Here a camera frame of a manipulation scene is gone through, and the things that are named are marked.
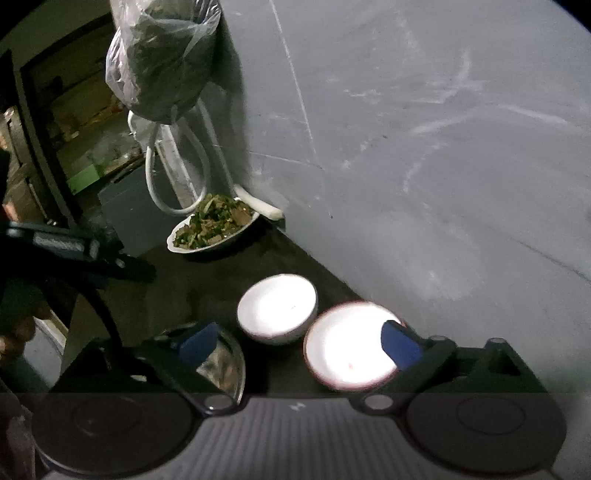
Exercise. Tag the person's left hand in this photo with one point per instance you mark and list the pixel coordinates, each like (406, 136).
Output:
(16, 339)

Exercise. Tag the large stainless steel plate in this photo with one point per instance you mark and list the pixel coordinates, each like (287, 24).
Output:
(226, 364)

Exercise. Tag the white ceramic bowl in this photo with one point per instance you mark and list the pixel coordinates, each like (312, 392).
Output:
(346, 350)
(277, 307)

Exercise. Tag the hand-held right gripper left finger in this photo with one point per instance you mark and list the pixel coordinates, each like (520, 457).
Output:
(198, 346)

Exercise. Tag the grey cabinet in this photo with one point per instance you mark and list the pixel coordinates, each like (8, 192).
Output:
(134, 212)

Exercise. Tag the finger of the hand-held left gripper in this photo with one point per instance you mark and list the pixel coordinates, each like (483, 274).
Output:
(134, 273)

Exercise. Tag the white cylindrical tube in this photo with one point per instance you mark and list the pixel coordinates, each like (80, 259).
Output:
(263, 207)

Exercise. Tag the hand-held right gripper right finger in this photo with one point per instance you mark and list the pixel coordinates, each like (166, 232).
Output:
(401, 346)

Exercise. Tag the wooden shelf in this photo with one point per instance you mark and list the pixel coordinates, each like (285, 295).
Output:
(83, 120)

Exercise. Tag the clear plastic bag of greens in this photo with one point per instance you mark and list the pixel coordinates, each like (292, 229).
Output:
(161, 60)

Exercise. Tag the green box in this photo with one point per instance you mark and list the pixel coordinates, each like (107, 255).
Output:
(83, 180)

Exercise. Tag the white plate of stir-fried greens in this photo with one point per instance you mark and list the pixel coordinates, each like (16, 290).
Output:
(212, 226)

